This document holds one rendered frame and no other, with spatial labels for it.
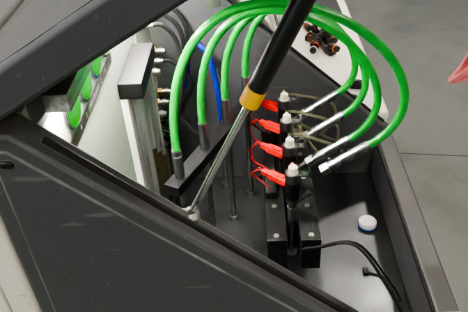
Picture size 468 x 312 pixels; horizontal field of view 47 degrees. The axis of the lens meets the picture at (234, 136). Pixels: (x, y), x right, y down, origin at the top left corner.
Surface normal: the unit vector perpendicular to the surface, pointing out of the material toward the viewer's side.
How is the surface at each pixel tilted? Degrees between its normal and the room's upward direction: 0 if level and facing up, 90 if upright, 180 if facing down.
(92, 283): 90
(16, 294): 90
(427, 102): 0
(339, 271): 0
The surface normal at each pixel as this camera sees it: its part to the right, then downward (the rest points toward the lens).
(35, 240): -0.01, 0.59
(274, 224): -0.06, -0.80
